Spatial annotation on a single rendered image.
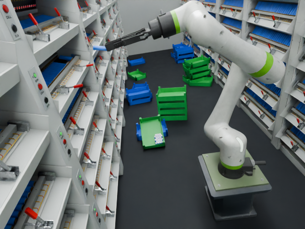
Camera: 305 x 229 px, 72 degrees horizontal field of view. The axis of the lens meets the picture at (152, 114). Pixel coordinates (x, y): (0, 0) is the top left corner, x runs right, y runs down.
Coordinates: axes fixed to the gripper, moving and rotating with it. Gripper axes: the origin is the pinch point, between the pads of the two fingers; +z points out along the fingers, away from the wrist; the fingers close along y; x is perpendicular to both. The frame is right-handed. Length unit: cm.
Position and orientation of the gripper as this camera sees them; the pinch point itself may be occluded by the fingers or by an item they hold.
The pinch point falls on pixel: (114, 44)
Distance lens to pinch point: 95.4
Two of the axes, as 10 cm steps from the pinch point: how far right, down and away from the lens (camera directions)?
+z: -9.5, 3.1, 0.9
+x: 3.1, 8.0, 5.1
